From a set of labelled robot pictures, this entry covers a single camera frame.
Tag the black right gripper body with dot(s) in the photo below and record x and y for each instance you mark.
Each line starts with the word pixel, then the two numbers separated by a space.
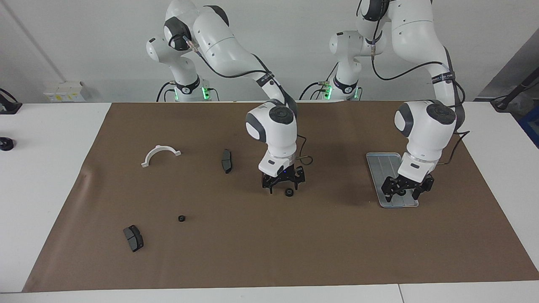
pixel 278 180

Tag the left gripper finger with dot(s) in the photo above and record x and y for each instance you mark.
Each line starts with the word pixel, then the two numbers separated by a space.
pixel 419 193
pixel 388 193

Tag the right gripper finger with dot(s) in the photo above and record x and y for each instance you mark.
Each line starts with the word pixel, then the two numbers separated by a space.
pixel 268 188
pixel 299 184

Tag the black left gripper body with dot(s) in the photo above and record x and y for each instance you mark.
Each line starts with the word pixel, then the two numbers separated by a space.
pixel 414 185

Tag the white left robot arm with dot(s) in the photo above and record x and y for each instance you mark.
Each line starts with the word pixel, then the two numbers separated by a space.
pixel 417 29

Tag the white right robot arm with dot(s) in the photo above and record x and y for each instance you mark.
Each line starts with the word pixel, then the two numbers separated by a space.
pixel 219 42

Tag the silver ribbed metal tray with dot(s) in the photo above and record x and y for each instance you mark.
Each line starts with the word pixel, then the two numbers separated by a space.
pixel 381 168

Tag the long grey brake pad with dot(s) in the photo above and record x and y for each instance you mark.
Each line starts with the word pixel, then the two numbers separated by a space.
pixel 226 162

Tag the brown paper table mat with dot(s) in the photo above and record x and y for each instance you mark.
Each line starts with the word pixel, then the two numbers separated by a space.
pixel 252 252

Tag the black tripod pole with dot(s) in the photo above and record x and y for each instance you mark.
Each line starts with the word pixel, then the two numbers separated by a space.
pixel 505 103

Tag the blue crate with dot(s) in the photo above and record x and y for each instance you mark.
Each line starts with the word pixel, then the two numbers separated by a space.
pixel 531 126

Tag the short grey brake pad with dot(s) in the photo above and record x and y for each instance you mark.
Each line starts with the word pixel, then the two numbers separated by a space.
pixel 134 239

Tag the black round knob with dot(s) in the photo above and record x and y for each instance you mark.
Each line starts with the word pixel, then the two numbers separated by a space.
pixel 6 144

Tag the black clamp stand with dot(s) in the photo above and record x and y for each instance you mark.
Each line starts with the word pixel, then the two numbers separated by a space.
pixel 8 107

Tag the pale yellow wall box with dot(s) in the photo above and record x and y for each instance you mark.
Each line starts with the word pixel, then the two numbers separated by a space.
pixel 63 92

